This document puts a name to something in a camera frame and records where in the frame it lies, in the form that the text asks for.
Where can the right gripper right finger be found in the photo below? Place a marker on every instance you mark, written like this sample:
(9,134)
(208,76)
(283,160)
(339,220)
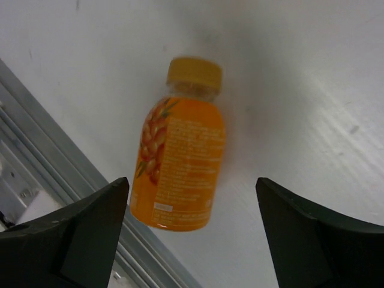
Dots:
(314,246)

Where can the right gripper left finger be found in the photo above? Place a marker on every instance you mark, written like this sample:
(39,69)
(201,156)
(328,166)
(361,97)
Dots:
(74,246)

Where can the orange bottle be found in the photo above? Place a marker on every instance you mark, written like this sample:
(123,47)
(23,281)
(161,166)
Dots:
(181,150)

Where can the aluminium frame rail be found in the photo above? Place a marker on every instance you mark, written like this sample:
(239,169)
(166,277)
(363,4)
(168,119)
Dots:
(42,170)

